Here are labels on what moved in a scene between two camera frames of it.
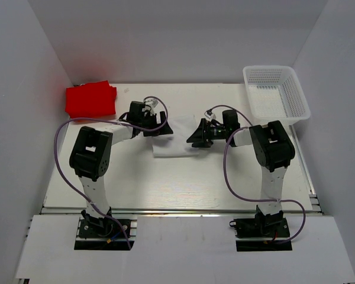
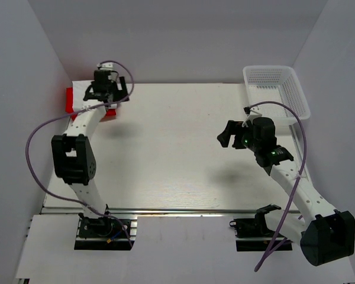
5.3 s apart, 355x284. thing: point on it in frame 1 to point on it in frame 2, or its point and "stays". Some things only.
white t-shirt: x=173 y=145 to x=78 y=90
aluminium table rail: x=178 y=212 stays
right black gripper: x=200 y=136 to x=232 y=128
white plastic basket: x=274 y=93 stays
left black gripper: x=165 y=129 to x=122 y=80
